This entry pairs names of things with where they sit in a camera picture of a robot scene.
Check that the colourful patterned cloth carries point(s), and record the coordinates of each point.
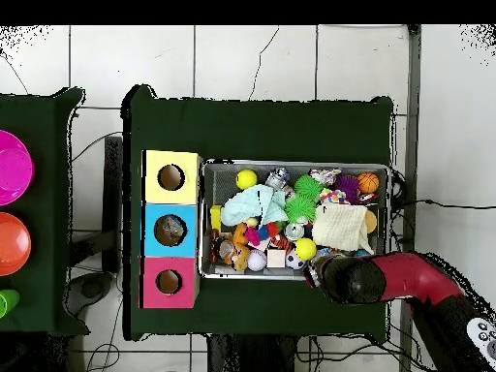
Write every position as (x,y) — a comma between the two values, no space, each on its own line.
(325,176)

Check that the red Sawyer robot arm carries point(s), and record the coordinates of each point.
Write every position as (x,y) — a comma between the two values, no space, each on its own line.
(410,275)

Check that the mint muslin cloth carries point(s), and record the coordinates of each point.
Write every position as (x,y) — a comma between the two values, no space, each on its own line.
(248,203)

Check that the magenta plastic bowl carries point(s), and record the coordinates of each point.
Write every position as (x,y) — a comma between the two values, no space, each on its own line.
(11,166)

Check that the grey metal rail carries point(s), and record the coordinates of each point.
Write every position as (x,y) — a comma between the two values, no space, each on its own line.
(410,155)

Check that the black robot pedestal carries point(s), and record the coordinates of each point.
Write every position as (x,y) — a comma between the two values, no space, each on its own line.
(252,356)

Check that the purple spiky rubber ball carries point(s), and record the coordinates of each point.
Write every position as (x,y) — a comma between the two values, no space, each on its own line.
(346,185)

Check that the small orange basketball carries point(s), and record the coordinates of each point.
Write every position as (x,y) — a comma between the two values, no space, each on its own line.
(367,182)

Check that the dark green table cloth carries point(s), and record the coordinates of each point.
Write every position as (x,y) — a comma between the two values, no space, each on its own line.
(263,131)
(50,232)

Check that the orange plastic bowl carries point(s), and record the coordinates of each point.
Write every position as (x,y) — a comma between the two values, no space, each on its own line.
(11,244)

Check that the wooden box with three holes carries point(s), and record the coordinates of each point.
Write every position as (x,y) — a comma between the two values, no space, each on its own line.
(170,197)

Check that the shallow mesh bin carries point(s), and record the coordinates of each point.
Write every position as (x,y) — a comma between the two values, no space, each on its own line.
(298,166)

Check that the green plastic cup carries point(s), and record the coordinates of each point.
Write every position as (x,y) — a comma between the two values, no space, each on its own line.
(7,302)

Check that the smooth yellow ball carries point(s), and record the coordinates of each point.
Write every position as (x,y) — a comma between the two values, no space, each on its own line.
(246,179)

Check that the yellow tennis ball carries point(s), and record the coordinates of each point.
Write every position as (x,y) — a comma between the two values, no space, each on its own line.
(305,248)

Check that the green spiky rubber ball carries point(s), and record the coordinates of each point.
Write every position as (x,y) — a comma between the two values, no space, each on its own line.
(299,209)
(308,187)

